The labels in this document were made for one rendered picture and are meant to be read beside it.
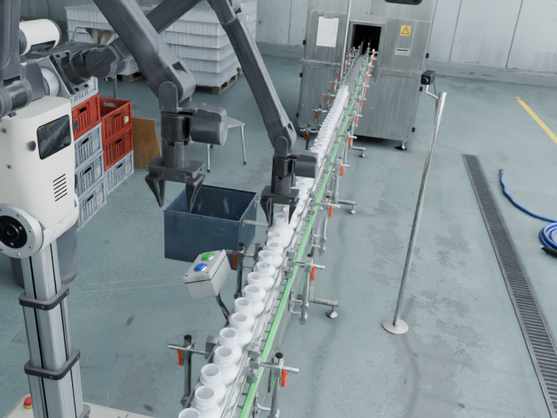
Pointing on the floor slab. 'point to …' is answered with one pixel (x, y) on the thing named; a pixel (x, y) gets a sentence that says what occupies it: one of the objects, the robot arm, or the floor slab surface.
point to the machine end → (307, 94)
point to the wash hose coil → (540, 218)
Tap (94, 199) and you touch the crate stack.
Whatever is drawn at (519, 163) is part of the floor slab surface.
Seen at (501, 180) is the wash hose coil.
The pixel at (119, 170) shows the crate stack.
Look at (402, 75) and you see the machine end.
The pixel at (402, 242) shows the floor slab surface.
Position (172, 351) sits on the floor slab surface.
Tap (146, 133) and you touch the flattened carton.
